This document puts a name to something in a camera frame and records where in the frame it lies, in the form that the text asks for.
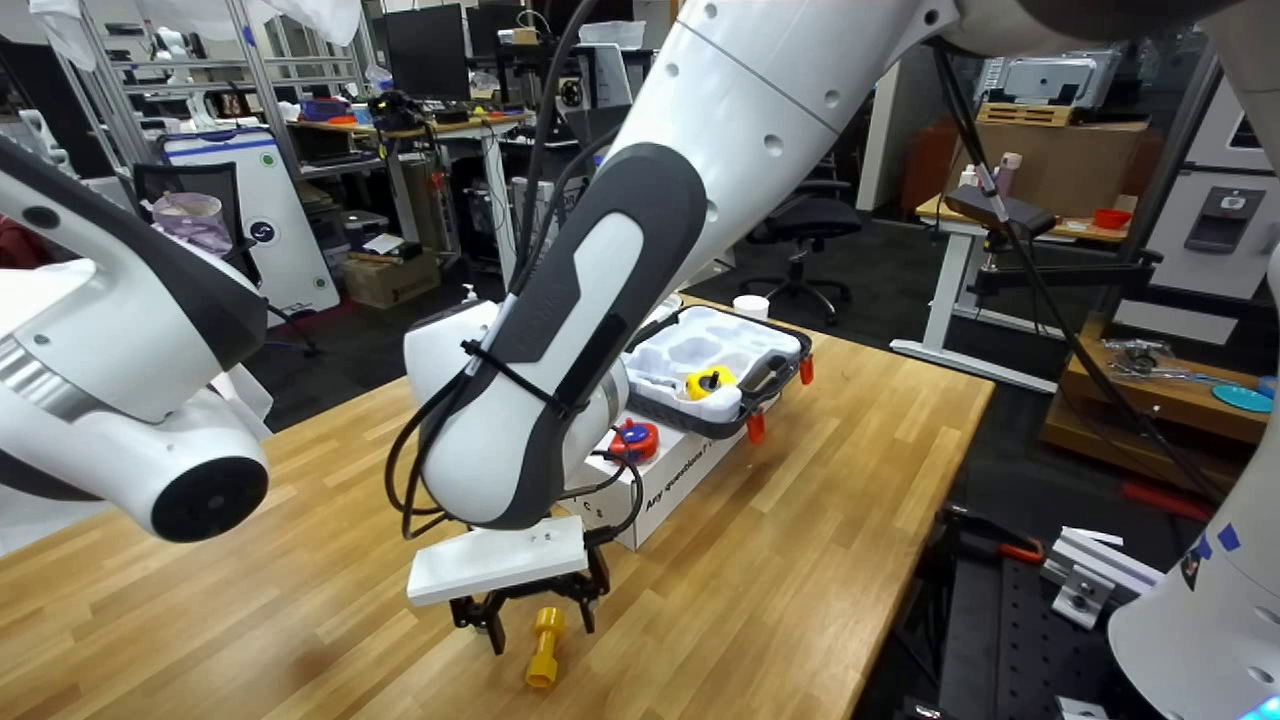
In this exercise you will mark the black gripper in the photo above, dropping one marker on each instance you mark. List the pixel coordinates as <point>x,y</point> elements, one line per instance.
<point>527,600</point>

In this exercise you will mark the white working robot arm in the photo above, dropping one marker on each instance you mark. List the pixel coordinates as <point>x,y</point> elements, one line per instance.
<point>746,121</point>

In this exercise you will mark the white idle robot arm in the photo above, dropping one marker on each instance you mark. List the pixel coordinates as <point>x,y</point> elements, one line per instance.
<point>120,333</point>

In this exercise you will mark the white cardboard box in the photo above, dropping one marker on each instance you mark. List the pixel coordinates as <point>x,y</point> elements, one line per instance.
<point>664,503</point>

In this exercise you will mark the red blue tape measure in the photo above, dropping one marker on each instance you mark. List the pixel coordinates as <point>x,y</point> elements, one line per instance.
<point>634,442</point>

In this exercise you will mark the yellow tape measure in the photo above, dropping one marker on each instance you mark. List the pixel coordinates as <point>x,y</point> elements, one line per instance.
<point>709,385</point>

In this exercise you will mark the grey plastic tool case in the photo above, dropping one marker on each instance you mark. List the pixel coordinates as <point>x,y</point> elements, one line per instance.
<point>725,349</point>

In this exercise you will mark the small brown cardboard box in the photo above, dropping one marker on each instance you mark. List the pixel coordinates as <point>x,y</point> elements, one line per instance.
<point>389,280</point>

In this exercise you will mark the white plastic cup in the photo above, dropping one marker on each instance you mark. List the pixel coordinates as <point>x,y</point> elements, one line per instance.
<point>749,311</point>

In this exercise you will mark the cluttered white desk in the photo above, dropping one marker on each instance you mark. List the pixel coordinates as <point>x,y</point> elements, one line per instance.
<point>497,202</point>

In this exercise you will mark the black office chair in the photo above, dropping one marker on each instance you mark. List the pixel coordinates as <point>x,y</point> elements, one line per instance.
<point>814,272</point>

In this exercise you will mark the white cabinet with logo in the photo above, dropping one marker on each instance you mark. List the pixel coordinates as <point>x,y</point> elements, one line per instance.
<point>286,227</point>

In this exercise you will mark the black perforated breadboard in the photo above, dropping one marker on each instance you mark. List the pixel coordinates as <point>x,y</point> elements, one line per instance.
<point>1013,654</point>

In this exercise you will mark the purple cloth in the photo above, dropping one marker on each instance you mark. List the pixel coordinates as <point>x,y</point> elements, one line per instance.
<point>193,220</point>

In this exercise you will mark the white-legged wooden desk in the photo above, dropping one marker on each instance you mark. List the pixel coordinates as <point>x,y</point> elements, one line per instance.
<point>954,287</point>

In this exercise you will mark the black monitor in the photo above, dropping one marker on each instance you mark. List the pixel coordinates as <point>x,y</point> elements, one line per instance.
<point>426,55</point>

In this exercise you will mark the black flat device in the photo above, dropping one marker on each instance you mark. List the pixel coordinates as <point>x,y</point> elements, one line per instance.
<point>1022,212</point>

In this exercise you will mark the metal shelving rack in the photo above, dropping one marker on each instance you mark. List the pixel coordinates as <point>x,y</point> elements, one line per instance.
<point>200,66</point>

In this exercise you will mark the low wooden shelf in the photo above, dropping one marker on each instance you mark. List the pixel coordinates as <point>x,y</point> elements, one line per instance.
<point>1146,412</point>

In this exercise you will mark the red bowl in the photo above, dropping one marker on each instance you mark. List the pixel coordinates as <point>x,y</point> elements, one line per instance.
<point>1115,216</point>

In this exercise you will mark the grey white printer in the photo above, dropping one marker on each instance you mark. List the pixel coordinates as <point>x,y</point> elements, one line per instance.
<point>1044,77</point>

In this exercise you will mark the teal round disc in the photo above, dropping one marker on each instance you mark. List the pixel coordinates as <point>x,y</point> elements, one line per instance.
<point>1246,398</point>

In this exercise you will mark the white machine cabinet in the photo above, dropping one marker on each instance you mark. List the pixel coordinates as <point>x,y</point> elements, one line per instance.
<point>1220,227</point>

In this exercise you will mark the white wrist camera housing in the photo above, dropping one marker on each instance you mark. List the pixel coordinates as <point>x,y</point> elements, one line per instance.
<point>500,561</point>

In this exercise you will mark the aluminium extrusion bracket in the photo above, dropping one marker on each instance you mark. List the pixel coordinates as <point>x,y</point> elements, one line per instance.
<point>1099,573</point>

